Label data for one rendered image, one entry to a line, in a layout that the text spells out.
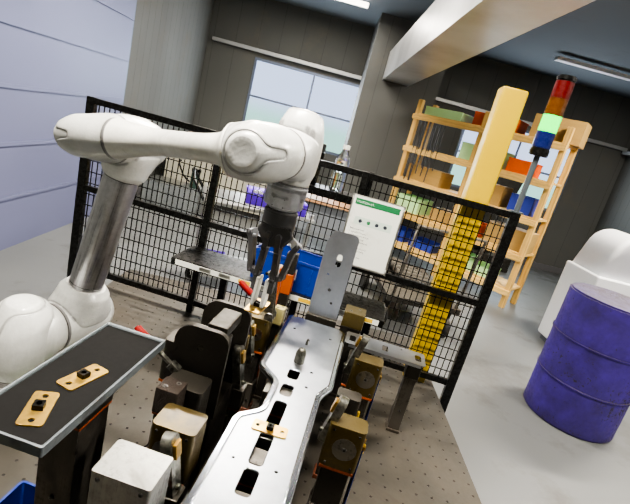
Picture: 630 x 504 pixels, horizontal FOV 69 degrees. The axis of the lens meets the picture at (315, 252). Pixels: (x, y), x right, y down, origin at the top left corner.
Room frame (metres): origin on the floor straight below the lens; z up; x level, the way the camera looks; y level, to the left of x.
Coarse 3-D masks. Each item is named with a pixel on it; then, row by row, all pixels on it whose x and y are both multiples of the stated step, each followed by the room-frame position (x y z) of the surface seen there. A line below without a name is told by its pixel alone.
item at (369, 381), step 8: (360, 360) 1.27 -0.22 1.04; (368, 360) 1.29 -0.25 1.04; (376, 360) 1.30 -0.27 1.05; (352, 368) 1.28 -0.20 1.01; (360, 368) 1.27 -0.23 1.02; (368, 368) 1.27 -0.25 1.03; (376, 368) 1.27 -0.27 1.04; (352, 376) 1.27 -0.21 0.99; (360, 376) 1.27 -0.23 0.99; (368, 376) 1.27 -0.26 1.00; (376, 376) 1.27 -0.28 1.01; (352, 384) 1.27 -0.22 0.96; (360, 384) 1.27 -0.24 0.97; (368, 384) 1.27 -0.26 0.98; (376, 384) 1.27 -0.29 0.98; (360, 392) 1.27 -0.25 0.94; (368, 392) 1.27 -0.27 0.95; (368, 400) 1.27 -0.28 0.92; (360, 408) 1.27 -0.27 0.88; (368, 408) 1.30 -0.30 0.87; (360, 416) 1.27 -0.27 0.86
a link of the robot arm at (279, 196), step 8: (272, 184) 0.96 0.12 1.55; (280, 184) 0.95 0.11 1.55; (272, 192) 0.96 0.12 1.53; (280, 192) 0.95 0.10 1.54; (288, 192) 0.95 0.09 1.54; (296, 192) 0.96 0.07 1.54; (304, 192) 0.97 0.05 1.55; (264, 200) 0.97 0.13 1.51; (272, 200) 0.95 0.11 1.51; (280, 200) 0.95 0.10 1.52; (288, 200) 0.95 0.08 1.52; (296, 200) 0.96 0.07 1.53; (304, 200) 0.98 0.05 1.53; (280, 208) 0.95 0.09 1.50; (288, 208) 0.95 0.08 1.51; (296, 208) 0.96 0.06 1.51
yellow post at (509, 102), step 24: (504, 96) 1.91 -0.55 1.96; (504, 120) 1.90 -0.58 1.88; (480, 144) 1.97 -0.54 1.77; (504, 144) 1.90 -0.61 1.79; (480, 168) 1.91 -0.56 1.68; (480, 192) 1.90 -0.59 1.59; (456, 216) 1.95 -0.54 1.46; (480, 216) 1.90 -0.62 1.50; (456, 264) 1.90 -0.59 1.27; (456, 288) 1.90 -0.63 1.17; (432, 312) 1.91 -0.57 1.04; (432, 336) 1.90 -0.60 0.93
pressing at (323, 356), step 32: (288, 320) 1.51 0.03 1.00; (288, 352) 1.29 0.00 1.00; (320, 352) 1.35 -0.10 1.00; (288, 384) 1.12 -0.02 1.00; (320, 384) 1.16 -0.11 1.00; (256, 416) 0.95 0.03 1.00; (288, 416) 0.98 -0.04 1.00; (224, 448) 0.81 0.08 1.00; (288, 448) 0.87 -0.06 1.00; (224, 480) 0.73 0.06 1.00; (256, 480) 0.75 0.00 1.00; (288, 480) 0.77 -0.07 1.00
